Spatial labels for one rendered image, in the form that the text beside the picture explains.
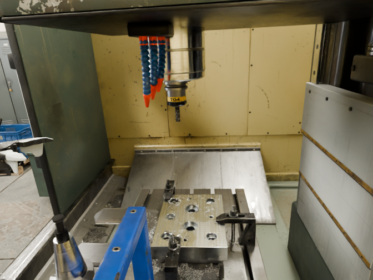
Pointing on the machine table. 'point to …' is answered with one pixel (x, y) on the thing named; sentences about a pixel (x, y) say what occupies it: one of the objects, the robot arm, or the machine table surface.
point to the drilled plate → (202, 244)
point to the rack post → (142, 257)
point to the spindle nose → (185, 54)
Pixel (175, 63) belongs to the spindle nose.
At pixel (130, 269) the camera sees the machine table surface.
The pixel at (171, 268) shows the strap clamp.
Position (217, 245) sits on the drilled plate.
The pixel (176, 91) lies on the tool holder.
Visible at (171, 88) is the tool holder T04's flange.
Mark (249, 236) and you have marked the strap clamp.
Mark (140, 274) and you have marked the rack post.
